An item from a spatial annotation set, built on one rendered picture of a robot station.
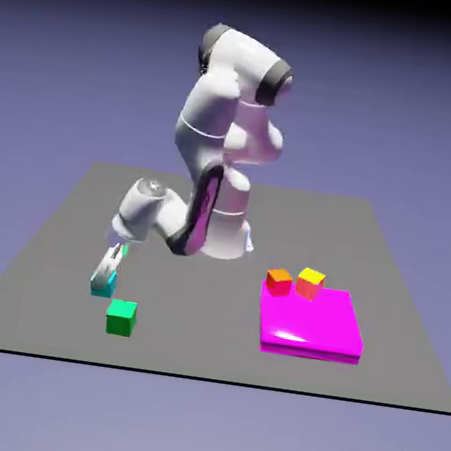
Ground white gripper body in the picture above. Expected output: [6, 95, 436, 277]
[91, 239, 130, 292]

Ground small cyan cube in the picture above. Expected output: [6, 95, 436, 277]
[87, 265, 120, 300]

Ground small green cube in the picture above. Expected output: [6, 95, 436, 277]
[103, 297, 140, 339]

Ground small orange cube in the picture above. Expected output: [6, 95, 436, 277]
[262, 266, 296, 300]

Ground small yellow cube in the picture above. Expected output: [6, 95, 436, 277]
[293, 265, 328, 304]

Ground large magenta box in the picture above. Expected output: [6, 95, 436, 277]
[251, 277, 372, 368]

